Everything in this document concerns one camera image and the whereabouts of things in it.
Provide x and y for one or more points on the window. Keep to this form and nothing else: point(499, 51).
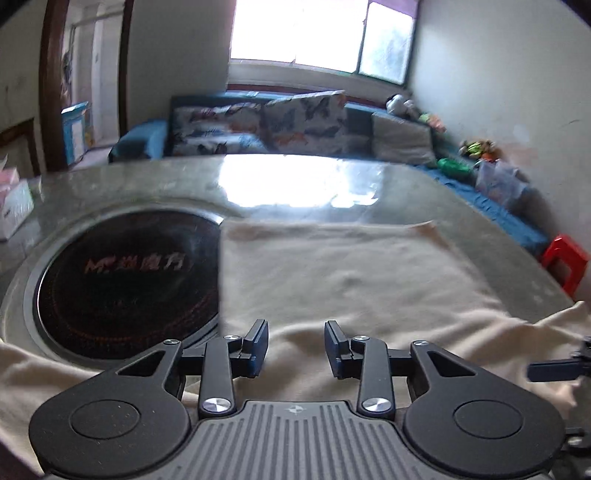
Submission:
point(370, 38)

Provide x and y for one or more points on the panda plush toy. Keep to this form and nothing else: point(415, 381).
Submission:
point(400, 106)

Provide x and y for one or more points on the blue corner sofa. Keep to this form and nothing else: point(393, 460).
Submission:
point(152, 140)

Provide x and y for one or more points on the green bowl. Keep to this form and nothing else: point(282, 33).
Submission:
point(454, 169)

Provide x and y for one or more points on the brown door frame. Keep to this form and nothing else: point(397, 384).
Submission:
point(50, 74)

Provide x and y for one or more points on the black round induction cooktop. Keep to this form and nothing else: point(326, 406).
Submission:
point(127, 283)

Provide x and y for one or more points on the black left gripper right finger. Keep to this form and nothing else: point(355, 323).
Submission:
point(463, 419)

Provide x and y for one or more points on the butterfly pillow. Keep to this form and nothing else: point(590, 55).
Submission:
point(315, 124)
point(204, 131)

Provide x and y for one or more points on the beige cloth garment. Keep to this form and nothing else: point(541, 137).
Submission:
point(396, 283)

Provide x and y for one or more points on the butterfly pillow right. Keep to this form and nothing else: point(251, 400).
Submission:
point(315, 124)

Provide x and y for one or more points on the blue white cabinet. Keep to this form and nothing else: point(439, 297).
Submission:
point(74, 127)

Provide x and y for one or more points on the tissue box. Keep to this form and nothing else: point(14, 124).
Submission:
point(16, 202)

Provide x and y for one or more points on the clear plastic storage box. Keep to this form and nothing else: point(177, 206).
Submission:
point(501, 183)

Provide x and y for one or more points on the butterfly pillow left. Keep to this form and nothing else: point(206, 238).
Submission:
point(204, 131)

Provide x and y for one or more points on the colourful plush toys pile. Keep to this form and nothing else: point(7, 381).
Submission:
point(480, 150)

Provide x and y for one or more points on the grey cushion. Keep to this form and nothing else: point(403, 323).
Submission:
point(397, 140)

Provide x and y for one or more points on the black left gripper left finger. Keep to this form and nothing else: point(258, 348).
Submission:
point(129, 420)

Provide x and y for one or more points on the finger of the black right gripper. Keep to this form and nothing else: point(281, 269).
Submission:
point(577, 365)

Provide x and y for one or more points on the red plastic stool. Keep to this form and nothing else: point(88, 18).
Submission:
point(568, 260)

